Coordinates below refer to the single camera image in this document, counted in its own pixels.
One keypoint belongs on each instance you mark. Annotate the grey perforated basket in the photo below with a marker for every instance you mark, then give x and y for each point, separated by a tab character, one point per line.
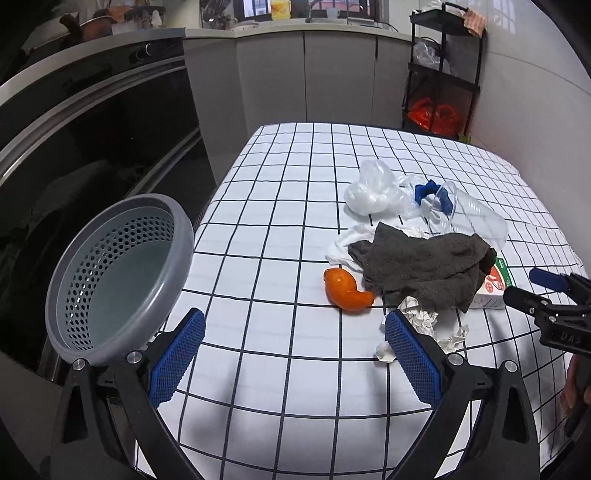
120	286

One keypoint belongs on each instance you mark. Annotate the red plastic bag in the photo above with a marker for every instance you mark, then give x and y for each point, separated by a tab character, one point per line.
445	120

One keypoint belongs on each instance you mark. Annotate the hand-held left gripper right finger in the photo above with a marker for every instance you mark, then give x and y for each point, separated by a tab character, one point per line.
413	364

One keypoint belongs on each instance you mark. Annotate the clear bag on rack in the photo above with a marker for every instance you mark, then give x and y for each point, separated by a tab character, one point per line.
429	55

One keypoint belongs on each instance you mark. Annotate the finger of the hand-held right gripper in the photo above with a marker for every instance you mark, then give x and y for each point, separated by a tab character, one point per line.
545	278
521	299

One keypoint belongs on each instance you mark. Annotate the clear plastic bottle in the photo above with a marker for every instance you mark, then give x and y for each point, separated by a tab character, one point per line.
480	217

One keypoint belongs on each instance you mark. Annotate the orange peel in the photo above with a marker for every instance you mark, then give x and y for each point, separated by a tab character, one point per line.
344	290

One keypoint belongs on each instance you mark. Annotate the white checked tablecloth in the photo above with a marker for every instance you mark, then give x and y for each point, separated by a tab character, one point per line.
286	194

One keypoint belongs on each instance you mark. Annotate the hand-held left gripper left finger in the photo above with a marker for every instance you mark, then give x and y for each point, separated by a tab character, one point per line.
178	355

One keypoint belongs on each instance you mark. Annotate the checked cloth on rack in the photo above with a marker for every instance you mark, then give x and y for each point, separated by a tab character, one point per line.
474	23

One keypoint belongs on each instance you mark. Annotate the black shelf rack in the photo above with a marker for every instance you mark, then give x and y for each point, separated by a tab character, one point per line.
443	81

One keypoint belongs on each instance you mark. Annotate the brown pan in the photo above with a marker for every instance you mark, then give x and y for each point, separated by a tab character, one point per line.
92	25

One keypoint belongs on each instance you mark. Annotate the white cup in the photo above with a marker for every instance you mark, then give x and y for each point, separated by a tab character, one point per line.
333	13

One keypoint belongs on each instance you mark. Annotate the metal faucet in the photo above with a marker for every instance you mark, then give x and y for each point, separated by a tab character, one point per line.
310	11

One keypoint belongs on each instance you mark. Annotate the person's right hand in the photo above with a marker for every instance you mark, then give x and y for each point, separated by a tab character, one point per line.
579	378

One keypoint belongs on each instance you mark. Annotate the white cloth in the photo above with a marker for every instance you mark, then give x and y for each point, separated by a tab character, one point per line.
341	244

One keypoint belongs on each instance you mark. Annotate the black built-in oven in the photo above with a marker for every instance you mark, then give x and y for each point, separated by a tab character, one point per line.
92	138

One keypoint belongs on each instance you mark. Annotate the small red green carton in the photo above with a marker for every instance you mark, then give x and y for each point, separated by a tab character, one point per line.
496	286

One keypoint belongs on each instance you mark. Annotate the white paper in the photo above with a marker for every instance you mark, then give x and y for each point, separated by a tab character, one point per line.
422	316

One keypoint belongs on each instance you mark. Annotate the dark grey towel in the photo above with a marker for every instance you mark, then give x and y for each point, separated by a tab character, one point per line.
425	263

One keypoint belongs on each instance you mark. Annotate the grey kitchen cabinets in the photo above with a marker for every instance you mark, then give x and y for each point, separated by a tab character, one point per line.
277	78

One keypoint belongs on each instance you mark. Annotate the clear plastic bag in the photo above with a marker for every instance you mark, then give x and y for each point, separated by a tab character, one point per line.
369	194

